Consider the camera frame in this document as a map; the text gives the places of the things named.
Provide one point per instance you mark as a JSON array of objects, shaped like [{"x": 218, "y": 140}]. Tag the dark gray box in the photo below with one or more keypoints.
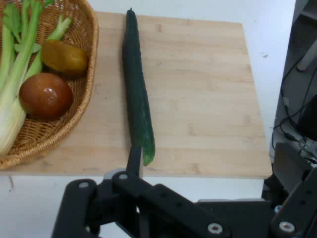
[{"x": 289, "y": 166}]

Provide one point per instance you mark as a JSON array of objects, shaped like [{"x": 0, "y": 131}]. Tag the long dark green cucumber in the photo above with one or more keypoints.
[{"x": 135, "y": 86}]

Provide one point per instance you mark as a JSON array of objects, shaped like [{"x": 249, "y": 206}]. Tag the woven wicker basket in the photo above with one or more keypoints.
[{"x": 81, "y": 104}]

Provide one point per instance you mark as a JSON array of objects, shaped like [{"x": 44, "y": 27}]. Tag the green celery bunch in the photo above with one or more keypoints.
[{"x": 15, "y": 74}]

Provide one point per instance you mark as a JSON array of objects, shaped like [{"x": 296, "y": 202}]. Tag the yellow-brown potato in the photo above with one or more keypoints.
[{"x": 64, "y": 58}]

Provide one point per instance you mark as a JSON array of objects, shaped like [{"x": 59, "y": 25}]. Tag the black rounded device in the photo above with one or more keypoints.
[{"x": 309, "y": 119}]

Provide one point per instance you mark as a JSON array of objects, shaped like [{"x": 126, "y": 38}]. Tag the red-brown tomato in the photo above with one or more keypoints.
[{"x": 45, "y": 96}]

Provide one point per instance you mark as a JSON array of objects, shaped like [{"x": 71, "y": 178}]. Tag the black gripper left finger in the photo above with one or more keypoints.
[{"x": 158, "y": 205}]

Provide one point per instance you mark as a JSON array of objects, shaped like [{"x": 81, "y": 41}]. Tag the gray metal bar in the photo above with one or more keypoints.
[{"x": 308, "y": 55}]

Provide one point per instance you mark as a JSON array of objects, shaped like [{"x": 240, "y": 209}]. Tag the light wooden cutting board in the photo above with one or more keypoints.
[{"x": 198, "y": 99}]

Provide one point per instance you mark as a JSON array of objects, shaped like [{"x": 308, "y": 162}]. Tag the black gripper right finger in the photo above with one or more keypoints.
[{"x": 297, "y": 213}]

